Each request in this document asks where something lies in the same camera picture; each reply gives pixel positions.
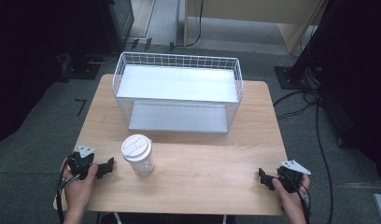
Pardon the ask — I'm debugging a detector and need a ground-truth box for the dark curtain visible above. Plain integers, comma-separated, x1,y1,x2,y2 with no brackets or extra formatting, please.
288,0,381,190
0,0,113,147

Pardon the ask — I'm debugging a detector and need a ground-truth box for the right hand-held gripper cable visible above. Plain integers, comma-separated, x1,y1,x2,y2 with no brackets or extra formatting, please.
281,175,313,224

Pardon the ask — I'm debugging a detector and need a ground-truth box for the dark cabinet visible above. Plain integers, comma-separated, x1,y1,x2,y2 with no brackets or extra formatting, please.
97,0,135,54

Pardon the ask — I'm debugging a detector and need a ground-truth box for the light wooden furniture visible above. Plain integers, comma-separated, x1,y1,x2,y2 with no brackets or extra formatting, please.
183,0,330,56

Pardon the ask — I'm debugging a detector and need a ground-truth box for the black stand base plate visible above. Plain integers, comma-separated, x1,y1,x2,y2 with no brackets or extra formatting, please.
274,64,322,91
58,52,103,81

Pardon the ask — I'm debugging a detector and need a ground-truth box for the hand-held gripper cable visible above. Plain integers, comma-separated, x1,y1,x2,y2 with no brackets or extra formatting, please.
55,159,82,224
281,175,313,224

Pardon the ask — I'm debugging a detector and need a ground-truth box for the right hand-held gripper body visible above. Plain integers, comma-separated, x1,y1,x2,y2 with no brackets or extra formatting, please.
275,159,312,194

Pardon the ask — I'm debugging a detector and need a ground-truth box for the black hanging cable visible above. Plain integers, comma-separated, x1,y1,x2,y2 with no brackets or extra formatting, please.
174,0,205,49

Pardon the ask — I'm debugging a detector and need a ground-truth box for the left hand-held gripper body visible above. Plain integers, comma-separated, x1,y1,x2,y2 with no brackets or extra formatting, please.
67,144,99,181

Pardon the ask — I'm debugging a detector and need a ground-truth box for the person's dark clothing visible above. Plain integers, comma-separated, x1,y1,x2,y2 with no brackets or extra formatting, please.
99,212,237,224

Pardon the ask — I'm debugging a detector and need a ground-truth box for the person's right hand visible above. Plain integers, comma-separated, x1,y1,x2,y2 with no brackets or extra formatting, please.
271,173,311,217

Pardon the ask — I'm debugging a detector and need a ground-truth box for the black floor cable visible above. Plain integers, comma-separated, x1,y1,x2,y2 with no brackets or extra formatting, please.
272,88,335,224

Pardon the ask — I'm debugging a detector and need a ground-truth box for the white wire shelf rack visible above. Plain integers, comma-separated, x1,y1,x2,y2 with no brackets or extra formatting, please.
111,51,245,135

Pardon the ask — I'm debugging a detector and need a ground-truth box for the clear cup with white lid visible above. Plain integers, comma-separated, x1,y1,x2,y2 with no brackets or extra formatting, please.
120,133,156,177

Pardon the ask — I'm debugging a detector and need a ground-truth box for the left hand-held gripper cable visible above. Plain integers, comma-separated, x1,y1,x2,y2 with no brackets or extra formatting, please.
55,159,82,224

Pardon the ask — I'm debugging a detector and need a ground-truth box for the person's left hand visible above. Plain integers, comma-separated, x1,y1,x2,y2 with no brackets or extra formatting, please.
62,157,99,214

